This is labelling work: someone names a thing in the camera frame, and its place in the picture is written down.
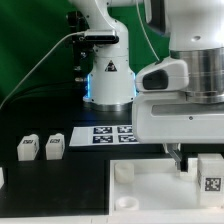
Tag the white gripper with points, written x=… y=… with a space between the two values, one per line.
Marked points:
x=169 y=118

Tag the white square table top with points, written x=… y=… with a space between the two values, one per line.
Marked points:
x=156 y=188

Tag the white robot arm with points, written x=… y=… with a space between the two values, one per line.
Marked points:
x=194 y=66

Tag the white marker sheet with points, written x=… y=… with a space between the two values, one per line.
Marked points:
x=102 y=135

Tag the white block left edge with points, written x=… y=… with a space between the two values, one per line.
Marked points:
x=1 y=177

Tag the white front edge rail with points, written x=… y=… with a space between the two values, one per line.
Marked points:
x=112 y=220

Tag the black camera on stand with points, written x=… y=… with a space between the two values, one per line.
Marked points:
x=82 y=45

